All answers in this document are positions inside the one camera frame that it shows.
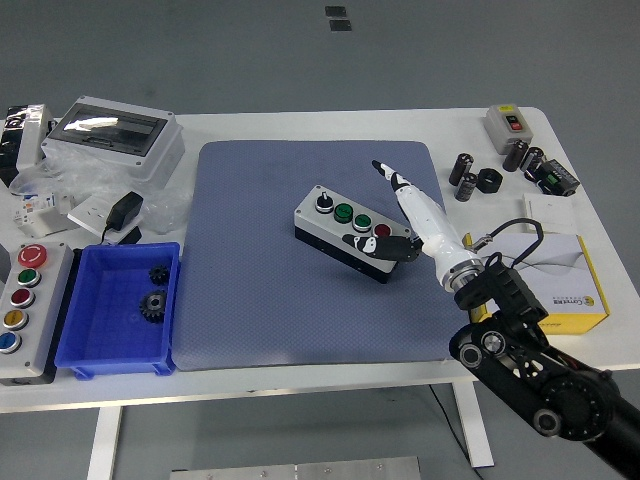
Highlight white table leg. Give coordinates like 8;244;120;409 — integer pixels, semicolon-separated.
452;382;495;469
85;407;124;480

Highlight grey enclosure with clear lid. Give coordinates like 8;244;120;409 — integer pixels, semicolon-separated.
39;95;186;190

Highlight clear plastic bag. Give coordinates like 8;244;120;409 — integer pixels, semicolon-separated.
8;149;194;236

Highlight blue plastic bin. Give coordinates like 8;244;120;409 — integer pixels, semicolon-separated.
53;242;182;380

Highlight black power adapter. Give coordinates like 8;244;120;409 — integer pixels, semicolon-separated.
101;190;145;246

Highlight grey-blue textured mat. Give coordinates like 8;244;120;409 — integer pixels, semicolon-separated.
172;139;474;372

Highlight black cylindrical capacitor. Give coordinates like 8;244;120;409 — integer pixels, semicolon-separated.
455;172;478;203
519;146;546;176
448;153;475;187
502;138;530;174

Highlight grey four-control button box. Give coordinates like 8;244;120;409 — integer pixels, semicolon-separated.
293;184;414;285

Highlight yellow and white cardboard box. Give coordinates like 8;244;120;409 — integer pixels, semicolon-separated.
462;232;611;336

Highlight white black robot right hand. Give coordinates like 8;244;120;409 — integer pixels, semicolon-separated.
341;159;484;289

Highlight black module with green terminal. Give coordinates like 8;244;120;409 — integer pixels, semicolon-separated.
532;158;581;198

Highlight white wall socket plate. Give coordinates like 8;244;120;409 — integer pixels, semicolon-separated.
67;194;121;235

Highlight black hex nut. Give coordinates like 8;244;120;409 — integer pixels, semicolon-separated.
475;168;504;195

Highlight grey two-button switch box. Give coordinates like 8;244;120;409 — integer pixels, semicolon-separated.
483;103;535;156

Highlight black floor cable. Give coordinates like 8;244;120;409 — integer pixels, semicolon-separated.
428;384;494;480

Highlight white circuit breaker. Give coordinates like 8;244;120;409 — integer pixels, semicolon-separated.
12;192;76;239

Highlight large black gear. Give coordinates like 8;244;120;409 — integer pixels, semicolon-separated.
138;288;169;326

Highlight grey five-button control box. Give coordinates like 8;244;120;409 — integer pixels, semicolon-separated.
0;241;76;386

